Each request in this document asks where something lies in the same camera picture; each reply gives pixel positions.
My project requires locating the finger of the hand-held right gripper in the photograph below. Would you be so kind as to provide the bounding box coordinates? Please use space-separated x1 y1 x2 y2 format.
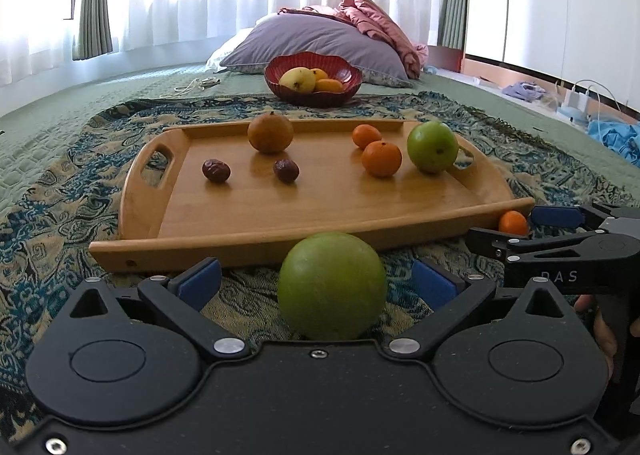
530 203 617 232
467 227 609 262

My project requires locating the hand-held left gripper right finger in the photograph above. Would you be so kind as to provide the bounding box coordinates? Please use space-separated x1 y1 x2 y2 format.
381 258 577 363

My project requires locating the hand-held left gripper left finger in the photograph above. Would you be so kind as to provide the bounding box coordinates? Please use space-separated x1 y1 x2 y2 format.
61 256 252 364

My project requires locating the tangerine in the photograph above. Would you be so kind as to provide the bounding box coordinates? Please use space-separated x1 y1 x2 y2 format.
352 124 383 150
498 210 529 237
361 140 403 179

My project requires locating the dull green apple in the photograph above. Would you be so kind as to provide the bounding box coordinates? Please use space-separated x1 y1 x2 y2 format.
277 232 387 342

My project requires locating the bright green apple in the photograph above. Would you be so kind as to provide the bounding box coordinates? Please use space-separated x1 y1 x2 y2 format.
406 121 460 174

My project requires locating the red date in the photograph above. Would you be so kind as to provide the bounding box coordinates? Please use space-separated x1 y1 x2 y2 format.
273 159 300 184
202 159 232 184

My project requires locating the wooden tray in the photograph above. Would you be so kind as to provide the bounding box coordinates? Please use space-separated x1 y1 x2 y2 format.
89 120 536 274

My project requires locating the brown round fruit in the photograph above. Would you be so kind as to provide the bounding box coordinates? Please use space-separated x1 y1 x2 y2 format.
247 111 295 154

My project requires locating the person's right hand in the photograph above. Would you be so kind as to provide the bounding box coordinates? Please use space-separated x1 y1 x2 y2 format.
573 295 617 379

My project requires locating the blue cloth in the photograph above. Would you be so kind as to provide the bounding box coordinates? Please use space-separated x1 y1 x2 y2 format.
587 120 640 168

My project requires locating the purple cloth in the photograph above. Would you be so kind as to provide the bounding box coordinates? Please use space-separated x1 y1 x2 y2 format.
501 81 546 102

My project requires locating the blue patterned blanket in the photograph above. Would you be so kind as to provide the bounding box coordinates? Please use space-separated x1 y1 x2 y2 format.
0 91 640 436

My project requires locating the brown wooden board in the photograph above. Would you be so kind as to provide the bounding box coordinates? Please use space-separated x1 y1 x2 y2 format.
427 45 506 86

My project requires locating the red bowl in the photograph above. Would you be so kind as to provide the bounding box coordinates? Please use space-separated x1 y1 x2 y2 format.
263 51 364 108

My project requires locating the green quilted bedspread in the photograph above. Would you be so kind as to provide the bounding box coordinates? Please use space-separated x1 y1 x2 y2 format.
0 62 640 216

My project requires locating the white wardrobe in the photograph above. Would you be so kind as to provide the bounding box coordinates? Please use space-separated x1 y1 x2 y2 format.
462 0 640 113

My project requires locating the white pillow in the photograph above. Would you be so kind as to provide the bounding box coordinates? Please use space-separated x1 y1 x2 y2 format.
205 27 256 74

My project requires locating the pink quilt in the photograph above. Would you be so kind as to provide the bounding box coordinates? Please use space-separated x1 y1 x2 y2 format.
302 0 430 80

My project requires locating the purple pillow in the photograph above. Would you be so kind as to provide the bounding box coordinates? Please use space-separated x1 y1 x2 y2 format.
220 14 415 88

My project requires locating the white charger with cables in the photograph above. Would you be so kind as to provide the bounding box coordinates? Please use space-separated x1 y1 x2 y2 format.
557 80 626 124

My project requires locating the white cable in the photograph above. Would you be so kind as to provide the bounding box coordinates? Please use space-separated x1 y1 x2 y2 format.
160 76 221 98

